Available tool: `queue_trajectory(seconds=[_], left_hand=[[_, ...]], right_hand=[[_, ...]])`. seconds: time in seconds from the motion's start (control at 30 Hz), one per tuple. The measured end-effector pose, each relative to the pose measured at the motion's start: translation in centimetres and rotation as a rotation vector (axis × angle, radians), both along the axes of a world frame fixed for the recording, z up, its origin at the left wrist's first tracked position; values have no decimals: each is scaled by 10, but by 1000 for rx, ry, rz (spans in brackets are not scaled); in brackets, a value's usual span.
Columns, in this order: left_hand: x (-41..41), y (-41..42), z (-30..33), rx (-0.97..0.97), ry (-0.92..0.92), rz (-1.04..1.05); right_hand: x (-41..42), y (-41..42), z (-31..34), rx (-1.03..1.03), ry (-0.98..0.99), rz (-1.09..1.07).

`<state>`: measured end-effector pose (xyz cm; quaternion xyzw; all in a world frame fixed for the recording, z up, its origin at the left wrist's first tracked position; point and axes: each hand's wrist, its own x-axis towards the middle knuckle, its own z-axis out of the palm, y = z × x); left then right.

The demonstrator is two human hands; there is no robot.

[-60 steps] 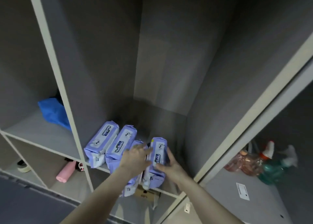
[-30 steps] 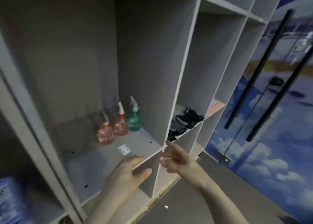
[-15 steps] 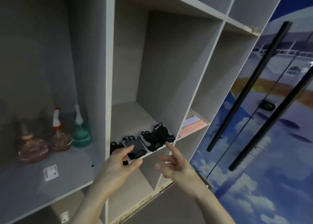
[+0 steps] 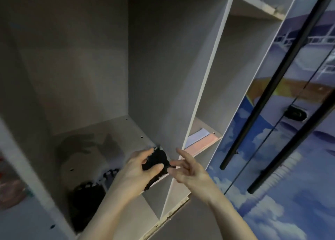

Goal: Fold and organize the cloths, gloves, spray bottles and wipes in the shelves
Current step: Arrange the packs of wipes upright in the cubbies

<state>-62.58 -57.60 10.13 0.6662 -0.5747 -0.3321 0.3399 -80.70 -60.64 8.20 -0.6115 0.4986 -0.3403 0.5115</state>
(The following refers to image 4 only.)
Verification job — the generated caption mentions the pink resistance band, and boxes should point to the pink resistance band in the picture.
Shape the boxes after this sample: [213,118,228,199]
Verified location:
[184,134,219,156]

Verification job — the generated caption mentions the person's right hand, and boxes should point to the person's right hand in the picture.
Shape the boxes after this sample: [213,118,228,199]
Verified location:
[167,148,218,206]

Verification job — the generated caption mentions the black metal bar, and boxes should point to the black metal bar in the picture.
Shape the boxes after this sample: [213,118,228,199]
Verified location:
[247,90,335,195]
[219,0,335,170]

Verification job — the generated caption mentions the person's left hand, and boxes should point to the person's left hand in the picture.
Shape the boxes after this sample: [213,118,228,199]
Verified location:
[112,147,164,204]

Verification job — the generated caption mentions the person's left forearm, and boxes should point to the person's left forearm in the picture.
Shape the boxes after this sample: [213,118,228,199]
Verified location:
[78,187,142,240]

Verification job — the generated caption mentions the black door lock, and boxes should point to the black door lock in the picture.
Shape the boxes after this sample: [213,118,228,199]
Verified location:
[284,107,307,122]

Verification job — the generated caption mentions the grey cubby shelf unit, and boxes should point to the grey cubby shelf unit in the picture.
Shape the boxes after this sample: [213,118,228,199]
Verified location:
[0,0,302,240]

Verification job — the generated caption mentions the pink spray bottle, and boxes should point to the pink spray bottle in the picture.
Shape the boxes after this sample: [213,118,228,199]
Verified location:
[0,153,30,210]

